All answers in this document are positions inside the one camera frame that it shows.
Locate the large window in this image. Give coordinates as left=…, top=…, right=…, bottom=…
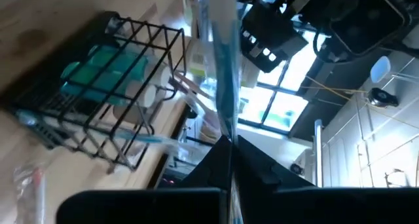
left=235, top=30, right=310, bottom=133

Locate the orange toothbrush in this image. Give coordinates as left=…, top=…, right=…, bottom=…
left=173, top=71, right=213, bottom=102

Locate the white wipes canister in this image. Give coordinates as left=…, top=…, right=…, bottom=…
left=188, top=37, right=261, bottom=89

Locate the sticks cluster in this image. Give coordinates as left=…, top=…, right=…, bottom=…
left=12, top=163, right=48, bottom=224

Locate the yellow hanging cable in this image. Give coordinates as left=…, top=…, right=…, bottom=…
left=299, top=73, right=419, bottom=128

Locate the black wire rack caddy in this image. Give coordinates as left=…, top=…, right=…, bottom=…
left=5, top=10, right=188, bottom=173

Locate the blue toothbrush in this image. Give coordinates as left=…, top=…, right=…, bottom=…
left=14, top=107, right=179, bottom=153
left=192, top=0, right=246, bottom=224

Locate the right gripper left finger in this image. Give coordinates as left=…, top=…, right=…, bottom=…
left=56, top=134, right=234, bottom=224

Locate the black ceiling camera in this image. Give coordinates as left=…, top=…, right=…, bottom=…
left=366, top=87, right=400, bottom=109
left=289, top=163, right=305, bottom=176

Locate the blue mouthwash bottle white cap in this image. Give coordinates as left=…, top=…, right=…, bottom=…
left=60, top=62, right=158, bottom=109
left=86, top=43, right=173, bottom=89

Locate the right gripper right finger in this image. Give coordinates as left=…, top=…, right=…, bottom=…
left=234, top=135, right=419, bottom=224

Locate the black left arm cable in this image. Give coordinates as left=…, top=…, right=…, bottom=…
left=310, top=27, right=341, bottom=65

